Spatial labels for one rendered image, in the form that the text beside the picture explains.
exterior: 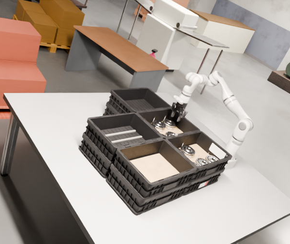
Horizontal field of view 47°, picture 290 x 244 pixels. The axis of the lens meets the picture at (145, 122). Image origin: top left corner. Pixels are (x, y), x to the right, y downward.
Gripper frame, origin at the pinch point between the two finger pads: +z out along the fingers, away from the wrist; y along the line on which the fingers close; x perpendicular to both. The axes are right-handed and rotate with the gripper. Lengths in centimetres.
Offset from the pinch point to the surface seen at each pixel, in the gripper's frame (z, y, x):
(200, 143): 7.7, -22.9, -7.8
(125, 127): 9.9, 8.2, 37.5
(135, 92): 2.3, 40.0, 5.8
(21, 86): 55, 143, 45
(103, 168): 19, -15, 70
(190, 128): 3.7, -10.4, -7.6
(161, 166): 10, -32, 41
